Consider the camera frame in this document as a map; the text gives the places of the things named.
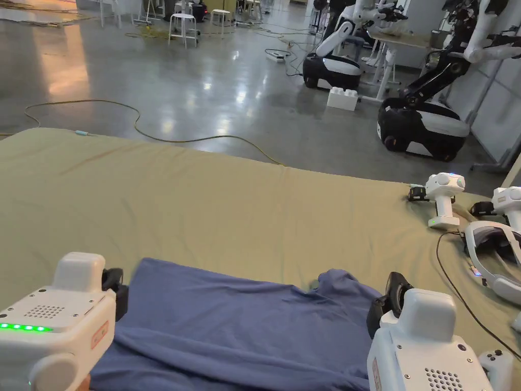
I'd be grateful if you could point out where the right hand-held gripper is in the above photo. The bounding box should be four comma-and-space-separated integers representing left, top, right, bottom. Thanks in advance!
366, 271, 490, 391

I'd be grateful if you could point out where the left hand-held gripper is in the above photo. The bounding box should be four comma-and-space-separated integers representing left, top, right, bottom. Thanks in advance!
0, 252, 129, 391

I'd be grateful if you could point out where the dark blue shirt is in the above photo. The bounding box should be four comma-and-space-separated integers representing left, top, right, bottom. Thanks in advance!
87, 257, 392, 391

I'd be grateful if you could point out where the white hand controller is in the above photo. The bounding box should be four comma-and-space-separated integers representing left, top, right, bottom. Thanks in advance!
478, 349, 516, 391

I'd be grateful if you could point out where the white headset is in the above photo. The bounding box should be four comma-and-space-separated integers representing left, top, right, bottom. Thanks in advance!
463, 221, 521, 304

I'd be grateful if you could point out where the spare white hand-held gripper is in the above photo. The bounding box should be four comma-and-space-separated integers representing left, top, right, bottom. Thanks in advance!
408, 172, 467, 229
471, 185, 521, 230

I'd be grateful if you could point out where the bed with beige sheet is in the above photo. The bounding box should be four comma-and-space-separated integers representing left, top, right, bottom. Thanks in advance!
0, 127, 521, 391

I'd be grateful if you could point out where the white and black wheeled robot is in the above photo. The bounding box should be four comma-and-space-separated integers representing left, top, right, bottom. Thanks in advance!
377, 0, 521, 158
302, 0, 408, 91

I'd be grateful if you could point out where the white block-shaped box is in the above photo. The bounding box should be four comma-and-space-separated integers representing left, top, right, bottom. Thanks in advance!
326, 86, 359, 111

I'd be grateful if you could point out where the white-legged table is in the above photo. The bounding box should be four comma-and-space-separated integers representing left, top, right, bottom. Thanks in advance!
360, 32, 442, 103

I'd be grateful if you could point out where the white round stool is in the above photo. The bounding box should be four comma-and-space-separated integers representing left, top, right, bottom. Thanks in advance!
210, 9, 237, 29
167, 13, 200, 49

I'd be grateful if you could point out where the black cable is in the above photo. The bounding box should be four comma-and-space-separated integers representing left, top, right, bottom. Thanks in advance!
437, 229, 521, 361

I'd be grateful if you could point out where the yellow floor cable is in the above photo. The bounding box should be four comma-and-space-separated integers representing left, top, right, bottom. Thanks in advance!
24, 99, 286, 166

